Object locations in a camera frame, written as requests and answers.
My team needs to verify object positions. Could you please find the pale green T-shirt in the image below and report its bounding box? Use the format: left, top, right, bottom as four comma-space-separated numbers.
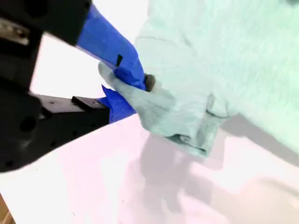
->
97, 0, 299, 158

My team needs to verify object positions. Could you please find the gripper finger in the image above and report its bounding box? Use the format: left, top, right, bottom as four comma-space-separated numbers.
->
76, 3, 157, 92
14, 84, 137, 159

